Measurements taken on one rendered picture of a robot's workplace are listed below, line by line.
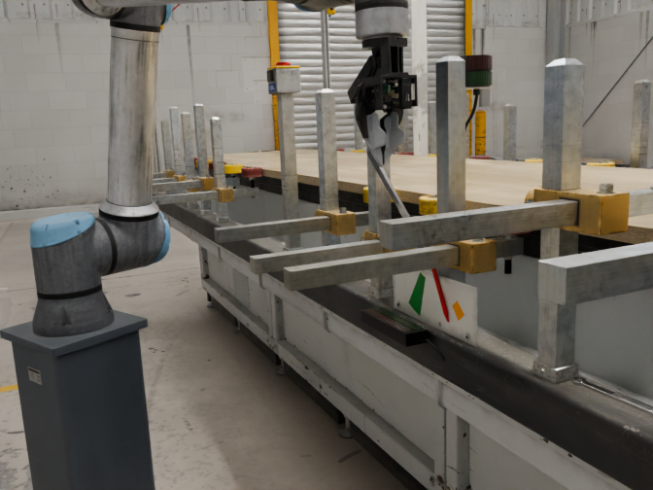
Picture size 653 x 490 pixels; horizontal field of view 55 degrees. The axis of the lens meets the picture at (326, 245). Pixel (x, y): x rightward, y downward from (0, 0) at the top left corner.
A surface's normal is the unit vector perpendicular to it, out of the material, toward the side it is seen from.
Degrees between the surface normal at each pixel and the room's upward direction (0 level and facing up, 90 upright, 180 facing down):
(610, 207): 90
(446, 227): 90
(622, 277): 90
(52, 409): 90
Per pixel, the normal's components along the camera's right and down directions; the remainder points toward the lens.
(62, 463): -0.62, 0.18
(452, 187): 0.42, 0.16
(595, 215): -0.91, 0.12
